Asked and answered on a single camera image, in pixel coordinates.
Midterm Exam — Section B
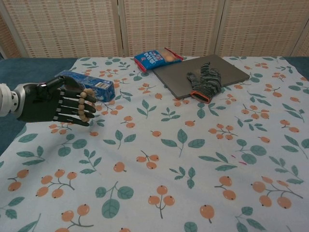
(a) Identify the blue snack bag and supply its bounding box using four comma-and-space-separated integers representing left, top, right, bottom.
134, 47, 184, 73

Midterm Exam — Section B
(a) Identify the bamboo folding screen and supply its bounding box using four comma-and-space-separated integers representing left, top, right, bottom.
0, 0, 309, 60

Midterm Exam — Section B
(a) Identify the long blue carton box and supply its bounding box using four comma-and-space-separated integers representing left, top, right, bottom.
55, 70, 114, 102

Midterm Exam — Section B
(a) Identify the wooden bead bracelet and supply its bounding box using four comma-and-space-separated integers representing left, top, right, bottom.
77, 88, 95, 123

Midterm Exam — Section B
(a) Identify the floral patterned cloth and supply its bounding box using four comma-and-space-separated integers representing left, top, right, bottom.
0, 56, 309, 232

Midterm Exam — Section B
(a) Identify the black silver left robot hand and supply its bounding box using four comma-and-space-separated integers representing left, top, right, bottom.
14, 75, 97, 128

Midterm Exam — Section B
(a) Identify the silver closed laptop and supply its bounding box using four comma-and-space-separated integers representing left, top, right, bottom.
152, 54, 251, 100

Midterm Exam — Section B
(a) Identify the grey knit work glove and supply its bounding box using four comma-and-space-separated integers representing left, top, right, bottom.
185, 61, 222, 104

